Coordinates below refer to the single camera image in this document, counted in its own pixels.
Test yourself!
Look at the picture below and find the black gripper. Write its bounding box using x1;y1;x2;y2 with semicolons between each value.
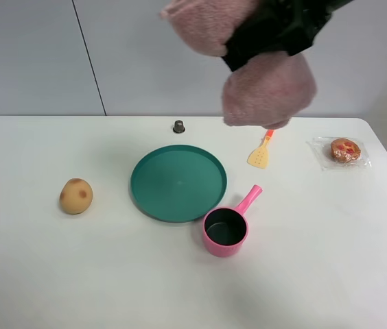
222;0;351;72

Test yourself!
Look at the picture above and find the pink towel black band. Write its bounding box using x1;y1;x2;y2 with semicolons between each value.
160;0;316;130

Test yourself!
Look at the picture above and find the wrapped pastry in plastic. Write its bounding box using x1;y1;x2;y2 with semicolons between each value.
307;137;371;171

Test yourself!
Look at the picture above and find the small grey metal cap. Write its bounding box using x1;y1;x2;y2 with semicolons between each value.
173;120;185;134

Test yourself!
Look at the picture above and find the green round plate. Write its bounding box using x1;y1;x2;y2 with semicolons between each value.
130;145;228;223

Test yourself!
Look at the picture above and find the pink toy saucepan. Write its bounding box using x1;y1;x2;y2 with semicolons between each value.
202;185;263;258

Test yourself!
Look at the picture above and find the toy potato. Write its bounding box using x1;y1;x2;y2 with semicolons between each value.
59;178;93;215

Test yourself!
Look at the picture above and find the yellow toy spatula orange handle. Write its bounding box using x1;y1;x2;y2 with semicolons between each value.
247;130;274;169

